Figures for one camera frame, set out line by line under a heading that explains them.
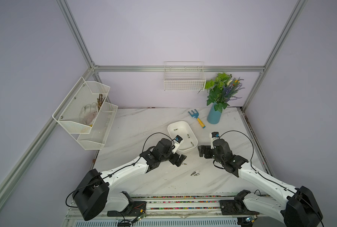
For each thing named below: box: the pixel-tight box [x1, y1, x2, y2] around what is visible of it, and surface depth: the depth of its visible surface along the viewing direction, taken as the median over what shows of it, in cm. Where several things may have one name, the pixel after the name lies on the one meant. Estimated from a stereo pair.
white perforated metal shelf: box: [52, 76, 111, 134], surface depth 76 cm
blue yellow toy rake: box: [187, 109, 206, 129], surface depth 117 cm
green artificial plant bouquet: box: [204, 72, 246, 113], surface depth 90 cm
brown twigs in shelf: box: [96, 93, 106, 112], surface depth 83 cm
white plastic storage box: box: [167, 121, 199, 155], surface depth 106 cm
